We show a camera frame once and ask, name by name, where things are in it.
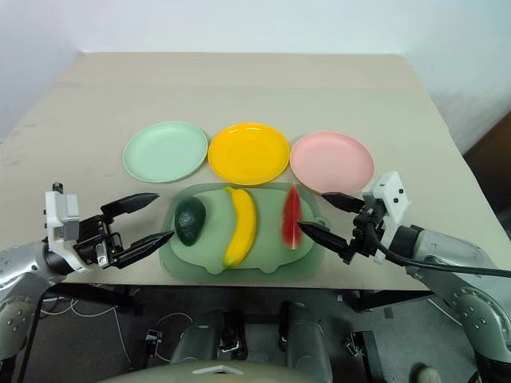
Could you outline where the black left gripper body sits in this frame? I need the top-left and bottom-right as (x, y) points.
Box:
(73, 213), (125, 270)

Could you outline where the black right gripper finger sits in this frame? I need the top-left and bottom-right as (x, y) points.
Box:
(297, 221), (354, 265)
(321, 191), (366, 215)

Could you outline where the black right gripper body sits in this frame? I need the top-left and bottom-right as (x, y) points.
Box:
(348, 203), (387, 257)

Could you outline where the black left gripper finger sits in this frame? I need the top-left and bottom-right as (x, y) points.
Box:
(112, 230), (176, 268)
(100, 192), (160, 219)

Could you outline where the pink plate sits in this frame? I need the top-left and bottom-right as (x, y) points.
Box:
(289, 131), (376, 195)

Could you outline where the mint green plate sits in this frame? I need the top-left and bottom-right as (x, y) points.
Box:
(122, 121), (209, 184)

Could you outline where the yellow plate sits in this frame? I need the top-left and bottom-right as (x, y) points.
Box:
(208, 122), (291, 187)

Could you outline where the dark green translucent tray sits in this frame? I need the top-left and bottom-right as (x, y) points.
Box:
(158, 181), (324, 281)

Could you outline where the red watermelon slice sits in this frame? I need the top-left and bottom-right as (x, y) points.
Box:
(281, 183), (304, 251)

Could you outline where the dark green avocado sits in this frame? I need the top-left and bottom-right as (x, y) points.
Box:
(174, 196), (208, 247)

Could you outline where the light green pig-shaped board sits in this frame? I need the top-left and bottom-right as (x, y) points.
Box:
(170, 187), (331, 277)

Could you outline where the yellow banana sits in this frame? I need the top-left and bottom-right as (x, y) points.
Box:
(222, 185), (257, 270)

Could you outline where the grey robot right thigh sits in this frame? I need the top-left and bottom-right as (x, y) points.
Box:
(283, 302), (325, 365)

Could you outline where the grey robot thigh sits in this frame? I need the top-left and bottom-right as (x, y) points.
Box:
(170, 308), (225, 365)
(283, 302), (325, 365)

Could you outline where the black table foot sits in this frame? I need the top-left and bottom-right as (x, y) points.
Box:
(137, 327), (161, 371)
(345, 330), (382, 383)

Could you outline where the grey robot left thigh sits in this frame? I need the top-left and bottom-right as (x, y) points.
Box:
(170, 308), (225, 365)

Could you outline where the dark brown cabinet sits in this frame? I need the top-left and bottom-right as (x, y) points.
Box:
(464, 115), (511, 237)

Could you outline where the grey robot torso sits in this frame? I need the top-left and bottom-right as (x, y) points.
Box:
(97, 360), (335, 383)

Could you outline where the beige rounded object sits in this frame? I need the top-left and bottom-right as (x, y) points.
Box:
(412, 364), (439, 383)

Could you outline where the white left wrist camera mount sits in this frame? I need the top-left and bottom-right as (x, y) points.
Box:
(43, 181), (91, 274)

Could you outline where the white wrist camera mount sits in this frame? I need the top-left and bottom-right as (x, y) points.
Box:
(43, 181), (91, 274)
(360, 171), (413, 265)

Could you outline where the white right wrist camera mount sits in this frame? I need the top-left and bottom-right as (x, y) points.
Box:
(360, 171), (413, 265)

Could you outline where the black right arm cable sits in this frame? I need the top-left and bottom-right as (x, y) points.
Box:
(369, 221), (511, 278)

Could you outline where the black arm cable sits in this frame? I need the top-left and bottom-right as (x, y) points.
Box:
(15, 285), (46, 383)
(369, 221), (511, 278)

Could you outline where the white floor cable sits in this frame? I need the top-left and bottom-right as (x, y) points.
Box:
(39, 295), (196, 366)

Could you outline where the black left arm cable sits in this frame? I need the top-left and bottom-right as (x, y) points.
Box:
(15, 285), (46, 383)

